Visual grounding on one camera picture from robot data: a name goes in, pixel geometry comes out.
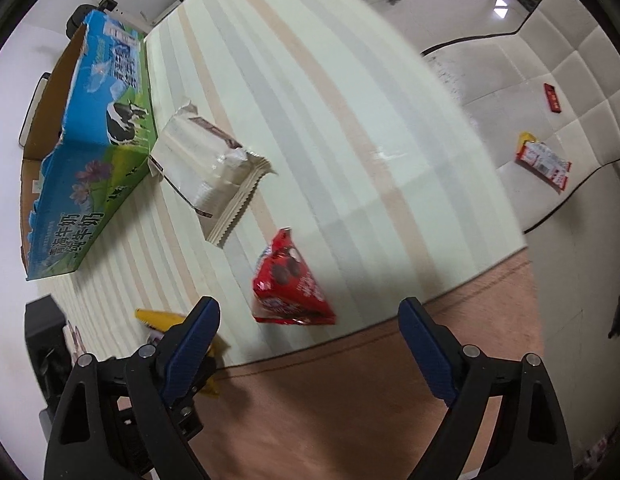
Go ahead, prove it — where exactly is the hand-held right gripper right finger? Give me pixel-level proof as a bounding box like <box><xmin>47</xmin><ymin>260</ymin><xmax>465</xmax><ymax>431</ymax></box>
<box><xmin>397</xmin><ymin>297</ymin><xmax>575</xmax><ymax>480</ymax></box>

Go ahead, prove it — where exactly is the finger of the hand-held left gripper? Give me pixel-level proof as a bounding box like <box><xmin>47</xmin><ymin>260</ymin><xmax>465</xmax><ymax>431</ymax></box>
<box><xmin>172</xmin><ymin>350</ymin><xmax>217</xmax><ymax>443</ymax></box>

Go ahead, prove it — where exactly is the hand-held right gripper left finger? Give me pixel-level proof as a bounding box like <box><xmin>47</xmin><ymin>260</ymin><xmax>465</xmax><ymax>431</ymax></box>
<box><xmin>44</xmin><ymin>296</ymin><xmax>222</xmax><ymax>480</ymax></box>

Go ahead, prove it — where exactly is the yellow snack packet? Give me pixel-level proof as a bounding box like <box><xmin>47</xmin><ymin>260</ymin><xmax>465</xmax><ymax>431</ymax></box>
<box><xmin>135</xmin><ymin>308</ymin><xmax>230</xmax><ymax>398</ymax></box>

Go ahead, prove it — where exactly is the red cookie snack packet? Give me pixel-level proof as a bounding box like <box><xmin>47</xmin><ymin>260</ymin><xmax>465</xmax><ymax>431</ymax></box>
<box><xmin>252</xmin><ymin>227</ymin><xmax>337</xmax><ymax>326</ymax></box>

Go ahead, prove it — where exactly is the blue printed cardboard box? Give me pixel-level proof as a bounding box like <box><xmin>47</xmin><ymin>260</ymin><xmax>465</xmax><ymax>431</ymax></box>
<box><xmin>19</xmin><ymin>9</ymin><xmax>158</xmax><ymax>281</ymax></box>

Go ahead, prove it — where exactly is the beige snack packet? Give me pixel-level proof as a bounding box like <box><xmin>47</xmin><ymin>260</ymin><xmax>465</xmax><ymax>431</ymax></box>
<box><xmin>147</xmin><ymin>97</ymin><xmax>278</xmax><ymax>248</ymax></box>

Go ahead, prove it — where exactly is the white red snack packet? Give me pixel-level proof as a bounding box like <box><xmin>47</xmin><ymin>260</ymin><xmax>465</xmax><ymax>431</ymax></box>
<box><xmin>515</xmin><ymin>141</ymin><xmax>573</xmax><ymax>192</ymax></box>

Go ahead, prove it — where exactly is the striped blanket with pink border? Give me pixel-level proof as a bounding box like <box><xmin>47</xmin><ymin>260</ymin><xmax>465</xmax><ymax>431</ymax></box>
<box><xmin>27</xmin><ymin>0</ymin><xmax>533</xmax><ymax>480</ymax></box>

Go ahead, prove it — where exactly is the small red flat box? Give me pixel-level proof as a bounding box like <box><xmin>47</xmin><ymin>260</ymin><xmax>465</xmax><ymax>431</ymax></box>
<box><xmin>542</xmin><ymin>82</ymin><xmax>566</xmax><ymax>113</ymax></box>

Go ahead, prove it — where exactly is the white padded mat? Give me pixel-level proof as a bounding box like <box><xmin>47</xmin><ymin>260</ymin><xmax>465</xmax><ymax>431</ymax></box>
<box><xmin>420</xmin><ymin>0</ymin><xmax>620</xmax><ymax>411</ymax></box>

